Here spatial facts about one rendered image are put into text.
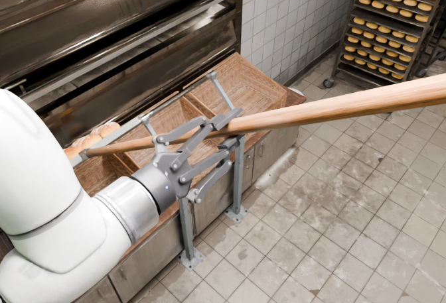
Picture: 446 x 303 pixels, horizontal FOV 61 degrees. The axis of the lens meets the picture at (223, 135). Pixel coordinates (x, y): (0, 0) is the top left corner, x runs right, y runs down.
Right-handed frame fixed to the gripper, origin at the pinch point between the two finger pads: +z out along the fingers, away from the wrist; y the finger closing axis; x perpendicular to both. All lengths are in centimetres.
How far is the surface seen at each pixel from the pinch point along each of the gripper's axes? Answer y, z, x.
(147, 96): -3, 64, -156
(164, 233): 68, 25, -150
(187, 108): 18, 87, -161
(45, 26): -53, 22, -119
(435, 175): 167, 220, -102
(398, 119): 134, 263, -140
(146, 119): 4, 38, -115
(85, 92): -22, 30, -144
